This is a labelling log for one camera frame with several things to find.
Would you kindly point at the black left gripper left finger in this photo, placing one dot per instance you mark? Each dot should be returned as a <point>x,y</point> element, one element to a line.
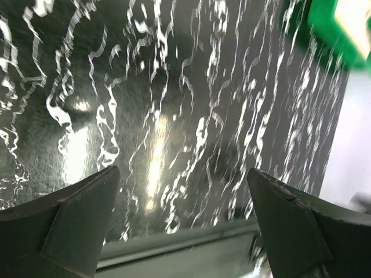
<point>60,234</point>

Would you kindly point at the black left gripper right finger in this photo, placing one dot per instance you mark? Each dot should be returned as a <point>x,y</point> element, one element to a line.
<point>305,236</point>

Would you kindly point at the green plastic tray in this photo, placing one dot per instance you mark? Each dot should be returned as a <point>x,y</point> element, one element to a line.
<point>339,30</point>

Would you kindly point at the aluminium front rail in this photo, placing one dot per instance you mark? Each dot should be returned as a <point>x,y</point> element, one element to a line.
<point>120,252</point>

